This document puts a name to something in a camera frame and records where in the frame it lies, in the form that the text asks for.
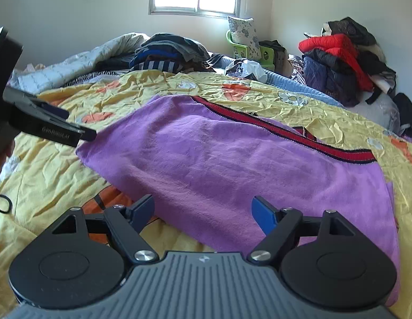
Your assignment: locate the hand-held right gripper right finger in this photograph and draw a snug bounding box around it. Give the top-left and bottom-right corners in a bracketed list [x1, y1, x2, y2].
[247, 195, 356, 262]

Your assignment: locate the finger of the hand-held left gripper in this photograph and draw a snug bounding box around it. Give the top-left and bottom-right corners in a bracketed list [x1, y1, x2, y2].
[3, 86, 71, 121]
[9, 112, 98, 148]

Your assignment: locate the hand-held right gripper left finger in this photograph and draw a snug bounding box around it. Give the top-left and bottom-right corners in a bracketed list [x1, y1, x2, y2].
[43, 194, 160, 264]

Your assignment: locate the purple fleece garment red band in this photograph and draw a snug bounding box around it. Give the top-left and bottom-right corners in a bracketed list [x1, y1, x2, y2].
[76, 95, 402, 304]

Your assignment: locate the pile of folded dark clothes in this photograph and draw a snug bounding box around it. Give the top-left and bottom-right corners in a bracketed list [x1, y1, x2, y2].
[140, 32, 211, 63]

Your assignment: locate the yellow printed bed sheet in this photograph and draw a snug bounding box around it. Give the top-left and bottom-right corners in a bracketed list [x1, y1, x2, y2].
[0, 71, 412, 319]

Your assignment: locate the black white zebra-striped cloth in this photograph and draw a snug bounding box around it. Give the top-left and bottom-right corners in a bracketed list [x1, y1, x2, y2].
[61, 69, 122, 89]

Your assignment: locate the white quilt with script print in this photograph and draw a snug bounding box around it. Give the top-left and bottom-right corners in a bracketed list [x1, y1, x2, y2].
[9, 32, 151, 91]

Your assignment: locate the navy white striped sweater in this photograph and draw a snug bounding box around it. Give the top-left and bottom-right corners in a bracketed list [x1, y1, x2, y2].
[130, 60, 181, 73]

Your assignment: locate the blue garment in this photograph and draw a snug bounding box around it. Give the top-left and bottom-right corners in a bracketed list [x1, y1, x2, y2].
[135, 51, 180, 64]

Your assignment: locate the light blue waffle blanket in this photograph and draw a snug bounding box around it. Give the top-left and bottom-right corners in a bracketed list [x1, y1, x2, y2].
[206, 52, 345, 107]

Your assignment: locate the white plastic bag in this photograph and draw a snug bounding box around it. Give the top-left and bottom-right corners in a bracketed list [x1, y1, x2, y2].
[224, 57, 269, 83]

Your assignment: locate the grey stuffed sack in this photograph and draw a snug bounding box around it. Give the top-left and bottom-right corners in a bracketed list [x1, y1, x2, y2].
[351, 91, 402, 134]

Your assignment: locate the dark navy jacket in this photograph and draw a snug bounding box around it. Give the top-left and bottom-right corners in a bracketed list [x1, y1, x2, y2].
[301, 47, 371, 107]

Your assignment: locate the green plastic chair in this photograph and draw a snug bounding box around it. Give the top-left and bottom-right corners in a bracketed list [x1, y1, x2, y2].
[225, 29, 277, 73]

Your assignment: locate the floral pillow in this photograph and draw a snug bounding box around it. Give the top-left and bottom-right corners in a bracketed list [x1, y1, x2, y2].
[227, 15, 262, 60]

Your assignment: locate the red puffer jacket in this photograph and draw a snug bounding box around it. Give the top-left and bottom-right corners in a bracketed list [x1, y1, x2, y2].
[298, 33, 375, 92]

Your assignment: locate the black garment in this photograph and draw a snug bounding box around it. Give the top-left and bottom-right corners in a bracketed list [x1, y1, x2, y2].
[326, 16, 378, 48]

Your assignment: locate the black cable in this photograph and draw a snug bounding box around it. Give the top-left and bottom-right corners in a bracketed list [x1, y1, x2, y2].
[0, 192, 13, 215]

